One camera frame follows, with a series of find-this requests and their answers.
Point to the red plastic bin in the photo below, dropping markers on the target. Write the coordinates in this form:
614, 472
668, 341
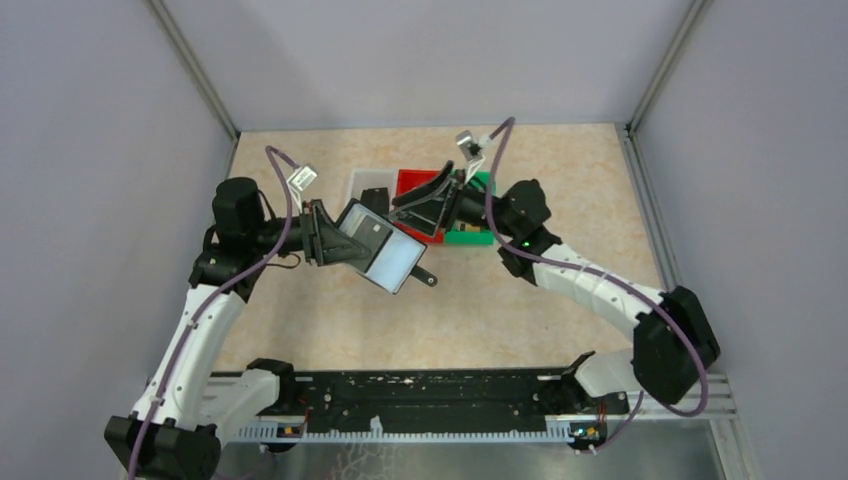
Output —
407, 180

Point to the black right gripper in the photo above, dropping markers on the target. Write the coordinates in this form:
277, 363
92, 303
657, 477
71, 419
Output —
452, 203

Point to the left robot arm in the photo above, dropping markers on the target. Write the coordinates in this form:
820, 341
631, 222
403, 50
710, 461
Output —
172, 431

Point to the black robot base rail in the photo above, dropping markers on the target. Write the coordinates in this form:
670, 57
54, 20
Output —
432, 406

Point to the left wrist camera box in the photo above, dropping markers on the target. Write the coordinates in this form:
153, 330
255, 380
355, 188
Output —
298, 181

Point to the grey aluminium frame rail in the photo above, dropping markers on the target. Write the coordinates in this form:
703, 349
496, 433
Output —
640, 139

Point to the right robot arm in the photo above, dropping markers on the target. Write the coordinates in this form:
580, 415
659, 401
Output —
673, 344

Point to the black VIP card stack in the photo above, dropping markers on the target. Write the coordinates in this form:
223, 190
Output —
377, 200

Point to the white plastic bin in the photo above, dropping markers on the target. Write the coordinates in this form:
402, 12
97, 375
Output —
365, 178

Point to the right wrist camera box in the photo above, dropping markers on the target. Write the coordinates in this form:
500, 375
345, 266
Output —
473, 150

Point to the green plastic bin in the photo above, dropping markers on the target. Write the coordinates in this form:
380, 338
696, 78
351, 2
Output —
463, 234

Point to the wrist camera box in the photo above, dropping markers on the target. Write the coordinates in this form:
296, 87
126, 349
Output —
473, 150
298, 181

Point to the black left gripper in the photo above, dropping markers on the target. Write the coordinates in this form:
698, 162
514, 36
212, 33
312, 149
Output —
313, 233

